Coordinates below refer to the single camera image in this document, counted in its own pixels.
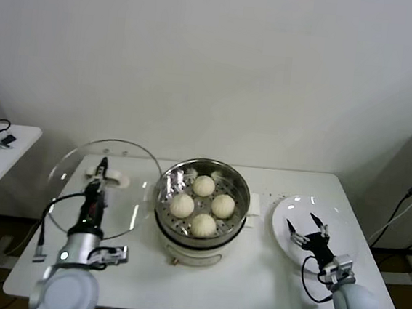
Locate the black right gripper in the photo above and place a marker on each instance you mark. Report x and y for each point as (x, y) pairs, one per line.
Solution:
(317, 247)

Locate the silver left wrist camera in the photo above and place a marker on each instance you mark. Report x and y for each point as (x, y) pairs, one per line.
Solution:
(112, 256)

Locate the white side table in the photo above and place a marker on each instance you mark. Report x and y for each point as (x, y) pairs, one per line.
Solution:
(8, 164)

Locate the stainless steel steamer basket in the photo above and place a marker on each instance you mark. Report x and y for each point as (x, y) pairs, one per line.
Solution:
(237, 205)

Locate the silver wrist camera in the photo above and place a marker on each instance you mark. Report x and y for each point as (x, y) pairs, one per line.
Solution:
(339, 271)
(112, 256)

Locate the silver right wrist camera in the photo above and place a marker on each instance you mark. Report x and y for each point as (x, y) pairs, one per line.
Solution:
(339, 271)

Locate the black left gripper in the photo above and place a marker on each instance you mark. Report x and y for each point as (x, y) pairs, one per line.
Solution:
(93, 211)

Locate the white round plate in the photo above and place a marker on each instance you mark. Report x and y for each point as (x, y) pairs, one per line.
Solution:
(280, 213)

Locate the small black device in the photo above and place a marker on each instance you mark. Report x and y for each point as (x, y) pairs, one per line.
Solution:
(9, 139)

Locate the white steamed baozi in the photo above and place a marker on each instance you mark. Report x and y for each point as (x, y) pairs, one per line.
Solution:
(182, 206)
(203, 186)
(223, 206)
(203, 225)

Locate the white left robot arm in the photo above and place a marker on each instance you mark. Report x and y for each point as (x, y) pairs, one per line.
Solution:
(69, 287)

